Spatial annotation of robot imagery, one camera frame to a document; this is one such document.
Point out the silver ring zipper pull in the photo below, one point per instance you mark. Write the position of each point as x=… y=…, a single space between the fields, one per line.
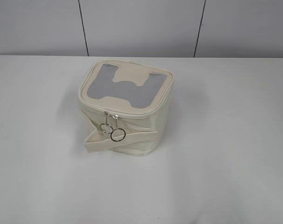
x=118 y=134
x=106 y=127

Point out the cream canvas zipper bag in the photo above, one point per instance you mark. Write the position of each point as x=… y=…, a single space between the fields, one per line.
x=137 y=93

